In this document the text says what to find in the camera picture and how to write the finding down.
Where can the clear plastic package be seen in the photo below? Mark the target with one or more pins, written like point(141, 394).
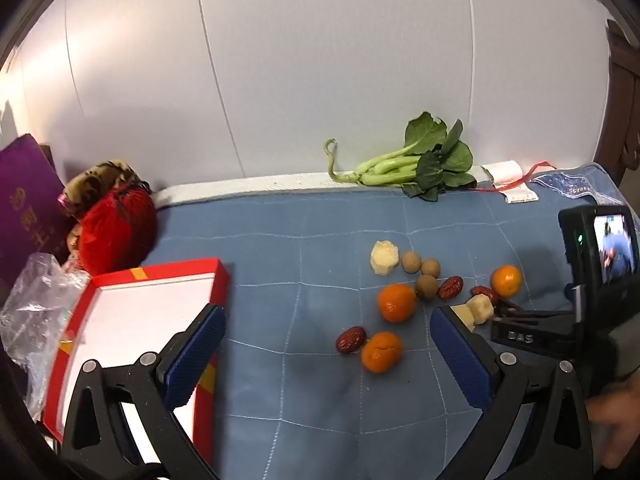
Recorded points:
point(570, 180)

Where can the orange mandarin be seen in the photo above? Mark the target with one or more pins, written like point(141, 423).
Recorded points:
point(381, 352)
point(397, 302)
point(506, 281)

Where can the person's right hand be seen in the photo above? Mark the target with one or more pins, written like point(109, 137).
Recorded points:
point(617, 425)

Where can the white paper label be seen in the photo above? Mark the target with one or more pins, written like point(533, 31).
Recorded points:
point(505, 172)

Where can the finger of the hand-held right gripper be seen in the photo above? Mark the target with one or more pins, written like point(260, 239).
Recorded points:
point(540, 313)
point(530, 337)

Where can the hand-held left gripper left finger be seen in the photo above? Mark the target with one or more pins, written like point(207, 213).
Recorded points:
point(195, 360)

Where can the dark wooden furniture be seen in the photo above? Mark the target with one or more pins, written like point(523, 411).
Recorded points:
point(625, 85)

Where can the red and white box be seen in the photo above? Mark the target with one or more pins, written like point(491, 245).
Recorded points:
point(150, 310)

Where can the purple box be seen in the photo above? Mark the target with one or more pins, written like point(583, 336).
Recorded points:
point(25, 200)

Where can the clear plastic bag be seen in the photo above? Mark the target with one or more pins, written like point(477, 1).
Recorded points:
point(35, 310)

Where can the red date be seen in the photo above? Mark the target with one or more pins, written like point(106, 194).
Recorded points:
point(351, 340)
point(484, 293)
point(451, 287)

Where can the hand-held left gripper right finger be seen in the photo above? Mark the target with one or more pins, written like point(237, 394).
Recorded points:
point(462, 360)

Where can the blue quilted mat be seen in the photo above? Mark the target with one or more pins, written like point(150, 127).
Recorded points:
point(300, 285)

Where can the brown patterned cloth pouch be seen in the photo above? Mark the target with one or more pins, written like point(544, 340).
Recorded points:
point(95, 180)

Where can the white mattress edge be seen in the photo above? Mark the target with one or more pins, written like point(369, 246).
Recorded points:
point(240, 187)

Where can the green leafy vegetable bunch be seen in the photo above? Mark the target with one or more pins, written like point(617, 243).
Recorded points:
point(430, 160)

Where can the brown longan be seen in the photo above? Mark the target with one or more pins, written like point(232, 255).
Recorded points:
point(430, 267)
point(426, 287)
point(411, 262)

